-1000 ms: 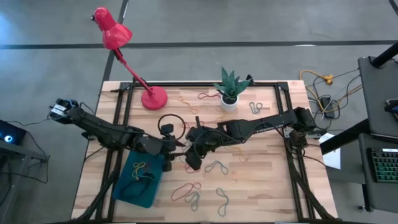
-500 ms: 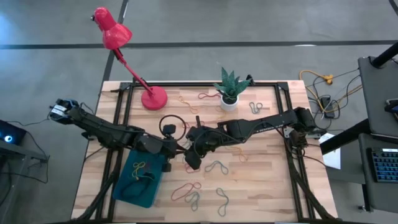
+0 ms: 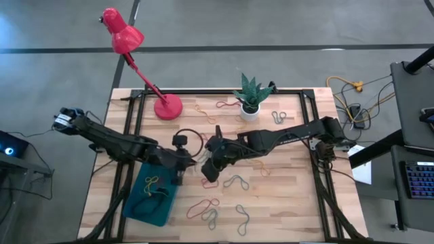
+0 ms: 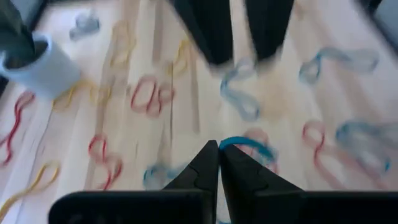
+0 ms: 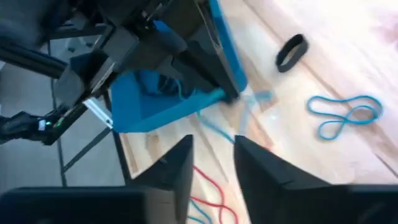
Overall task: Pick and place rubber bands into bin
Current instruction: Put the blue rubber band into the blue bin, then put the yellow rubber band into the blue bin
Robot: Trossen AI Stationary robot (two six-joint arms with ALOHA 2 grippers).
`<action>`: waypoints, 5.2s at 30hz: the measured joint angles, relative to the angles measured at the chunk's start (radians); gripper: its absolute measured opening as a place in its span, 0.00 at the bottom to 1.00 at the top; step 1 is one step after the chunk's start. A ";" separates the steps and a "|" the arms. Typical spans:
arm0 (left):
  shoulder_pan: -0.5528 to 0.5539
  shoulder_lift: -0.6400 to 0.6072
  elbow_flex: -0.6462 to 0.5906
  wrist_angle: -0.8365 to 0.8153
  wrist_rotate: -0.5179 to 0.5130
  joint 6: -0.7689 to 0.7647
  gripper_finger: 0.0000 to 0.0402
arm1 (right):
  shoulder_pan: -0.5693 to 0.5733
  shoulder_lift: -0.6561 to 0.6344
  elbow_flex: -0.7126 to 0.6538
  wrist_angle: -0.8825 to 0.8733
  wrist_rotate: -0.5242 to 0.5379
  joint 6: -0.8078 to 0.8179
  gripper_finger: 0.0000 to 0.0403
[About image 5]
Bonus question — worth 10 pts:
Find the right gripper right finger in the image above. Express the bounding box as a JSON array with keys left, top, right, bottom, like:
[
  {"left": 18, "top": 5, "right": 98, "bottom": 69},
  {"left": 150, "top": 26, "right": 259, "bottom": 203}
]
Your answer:
[{"left": 233, "top": 134, "right": 398, "bottom": 224}]

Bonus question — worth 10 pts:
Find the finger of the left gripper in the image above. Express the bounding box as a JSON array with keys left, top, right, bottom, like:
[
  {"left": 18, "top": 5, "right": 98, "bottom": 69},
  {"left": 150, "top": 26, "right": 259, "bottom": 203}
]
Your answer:
[
  {"left": 172, "top": 49, "right": 229, "bottom": 100},
  {"left": 194, "top": 0, "right": 242, "bottom": 102}
]

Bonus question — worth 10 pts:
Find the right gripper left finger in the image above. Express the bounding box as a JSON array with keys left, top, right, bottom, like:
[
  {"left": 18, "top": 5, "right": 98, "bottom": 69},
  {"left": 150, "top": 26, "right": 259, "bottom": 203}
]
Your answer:
[{"left": 0, "top": 134, "right": 194, "bottom": 224}]

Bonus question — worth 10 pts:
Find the long red rubber band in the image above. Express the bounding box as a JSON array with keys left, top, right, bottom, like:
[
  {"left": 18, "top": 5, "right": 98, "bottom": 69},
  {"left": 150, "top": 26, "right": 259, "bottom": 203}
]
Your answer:
[{"left": 188, "top": 164, "right": 239, "bottom": 224}]

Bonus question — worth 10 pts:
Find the long teal rubber band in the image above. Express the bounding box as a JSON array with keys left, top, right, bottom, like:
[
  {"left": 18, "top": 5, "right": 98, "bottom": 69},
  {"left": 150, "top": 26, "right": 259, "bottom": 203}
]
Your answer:
[{"left": 175, "top": 77, "right": 276, "bottom": 144}]

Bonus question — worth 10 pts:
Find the wide black rubber band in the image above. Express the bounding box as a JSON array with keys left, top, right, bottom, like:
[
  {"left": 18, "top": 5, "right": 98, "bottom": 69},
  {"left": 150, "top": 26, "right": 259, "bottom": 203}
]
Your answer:
[{"left": 275, "top": 33, "right": 310, "bottom": 73}]

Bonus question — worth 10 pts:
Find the teal plastic bin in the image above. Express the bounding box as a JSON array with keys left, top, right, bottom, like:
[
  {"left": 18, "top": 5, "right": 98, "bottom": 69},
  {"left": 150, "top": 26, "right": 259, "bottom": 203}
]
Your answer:
[{"left": 110, "top": 0, "right": 249, "bottom": 134}]

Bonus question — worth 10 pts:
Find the silver aluminium extrusion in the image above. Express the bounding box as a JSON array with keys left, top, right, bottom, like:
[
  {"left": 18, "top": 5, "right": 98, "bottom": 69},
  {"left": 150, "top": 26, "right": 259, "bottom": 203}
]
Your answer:
[{"left": 83, "top": 98, "right": 113, "bottom": 129}]

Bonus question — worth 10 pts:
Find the black device with green light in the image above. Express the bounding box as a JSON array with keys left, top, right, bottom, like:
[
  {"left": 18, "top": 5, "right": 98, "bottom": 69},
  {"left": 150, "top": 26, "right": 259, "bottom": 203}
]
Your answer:
[{"left": 0, "top": 104, "right": 85, "bottom": 147}]

